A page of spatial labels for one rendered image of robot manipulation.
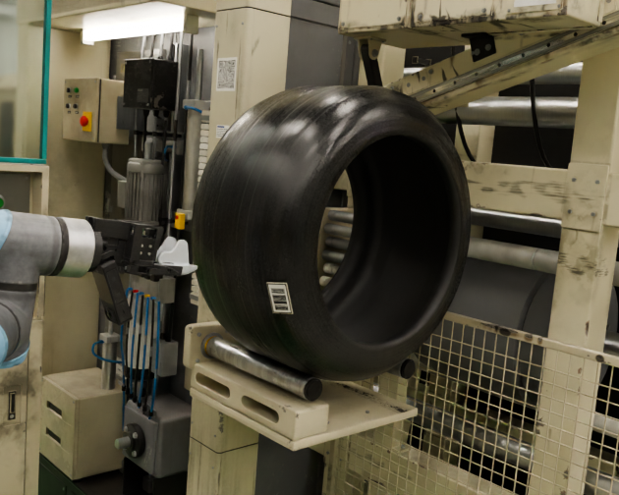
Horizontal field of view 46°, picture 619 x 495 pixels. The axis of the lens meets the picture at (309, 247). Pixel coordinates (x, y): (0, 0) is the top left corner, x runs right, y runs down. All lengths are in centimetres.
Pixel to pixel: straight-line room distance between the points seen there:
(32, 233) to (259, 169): 42
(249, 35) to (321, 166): 50
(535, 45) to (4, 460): 154
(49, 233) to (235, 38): 77
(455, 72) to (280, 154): 61
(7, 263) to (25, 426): 91
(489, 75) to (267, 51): 50
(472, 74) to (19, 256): 107
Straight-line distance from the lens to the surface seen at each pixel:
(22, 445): 199
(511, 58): 169
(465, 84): 175
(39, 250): 112
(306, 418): 145
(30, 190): 190
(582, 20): 155
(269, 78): 174
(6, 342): 101
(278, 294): 129
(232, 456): 187
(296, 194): 128
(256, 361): 154
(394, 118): 142
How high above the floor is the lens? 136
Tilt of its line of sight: 8 degrees down
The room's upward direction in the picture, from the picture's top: 5 degrees clockwise
